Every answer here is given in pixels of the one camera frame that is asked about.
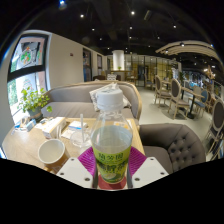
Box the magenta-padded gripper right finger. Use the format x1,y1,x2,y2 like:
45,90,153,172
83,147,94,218
126,146,170,190

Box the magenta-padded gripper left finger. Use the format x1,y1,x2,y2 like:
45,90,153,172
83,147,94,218
55,146,100,190

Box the white paper cup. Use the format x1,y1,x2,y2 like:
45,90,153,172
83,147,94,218
37,138,67,169

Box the clear glass with white straw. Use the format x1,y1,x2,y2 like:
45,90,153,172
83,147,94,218
69,113,93,150

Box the flat round red coaster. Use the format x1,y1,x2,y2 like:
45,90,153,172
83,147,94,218
97,175,128,191

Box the grey tufted armchair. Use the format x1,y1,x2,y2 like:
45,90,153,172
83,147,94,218
138,122,207,175

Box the white paper napkin stack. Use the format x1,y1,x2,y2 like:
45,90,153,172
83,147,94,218
60,120,89,140

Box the clear green-labelled drink bottle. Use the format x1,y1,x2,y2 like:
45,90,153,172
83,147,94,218
90,87,134,185

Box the white tissue box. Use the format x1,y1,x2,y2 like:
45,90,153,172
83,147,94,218
41,116,68,140

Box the small blue white packet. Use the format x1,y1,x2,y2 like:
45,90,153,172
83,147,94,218
25,118,38,132

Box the grey curved sofa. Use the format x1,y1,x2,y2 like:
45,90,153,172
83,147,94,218
41,80,144,130

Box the group of dining chairs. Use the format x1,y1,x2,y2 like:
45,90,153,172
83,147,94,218
143,73,224,162

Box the potted green plant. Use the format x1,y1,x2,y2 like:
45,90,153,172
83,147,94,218
17,86,53,122

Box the patterned white cushion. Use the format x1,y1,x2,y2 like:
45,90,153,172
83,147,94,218
88,82,132,112

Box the dark round dining table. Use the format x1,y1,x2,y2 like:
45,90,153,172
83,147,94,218
181,85,205,120

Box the group of ceiling lights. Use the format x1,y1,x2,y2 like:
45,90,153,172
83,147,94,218
58,0,188,48

